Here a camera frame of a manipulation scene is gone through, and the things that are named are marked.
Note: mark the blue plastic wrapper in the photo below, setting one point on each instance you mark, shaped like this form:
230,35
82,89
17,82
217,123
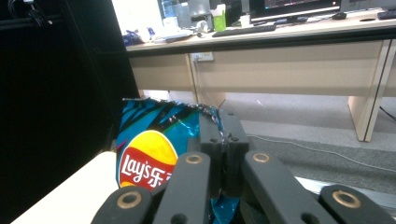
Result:
132,38

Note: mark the white cup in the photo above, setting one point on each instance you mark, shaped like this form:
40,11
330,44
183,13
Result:
245,20

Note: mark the black computer monitor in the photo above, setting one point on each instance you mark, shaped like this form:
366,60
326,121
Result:
295,7

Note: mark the beige office desk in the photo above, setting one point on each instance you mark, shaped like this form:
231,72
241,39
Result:
280,71

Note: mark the black curtain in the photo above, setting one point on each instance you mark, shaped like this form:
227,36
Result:
56,109

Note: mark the black keyboard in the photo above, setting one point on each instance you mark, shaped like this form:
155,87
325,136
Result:
246,30

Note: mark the white power socket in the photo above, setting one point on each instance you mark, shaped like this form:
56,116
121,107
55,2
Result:
202,56

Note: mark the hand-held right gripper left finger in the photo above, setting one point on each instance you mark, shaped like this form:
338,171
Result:
214,168

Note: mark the blue potato chips bag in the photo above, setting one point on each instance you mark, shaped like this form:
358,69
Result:
146,146

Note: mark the white papers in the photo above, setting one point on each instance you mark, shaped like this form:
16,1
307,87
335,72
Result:
174,35

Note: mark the green carton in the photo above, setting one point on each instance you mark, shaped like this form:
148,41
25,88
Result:
219,20

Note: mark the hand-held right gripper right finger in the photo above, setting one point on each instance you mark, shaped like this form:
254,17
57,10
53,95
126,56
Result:
233,168

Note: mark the black computer mouse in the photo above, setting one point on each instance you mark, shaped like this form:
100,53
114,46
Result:
339,16

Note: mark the clear water bottle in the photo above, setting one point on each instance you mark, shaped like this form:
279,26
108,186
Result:
169,14

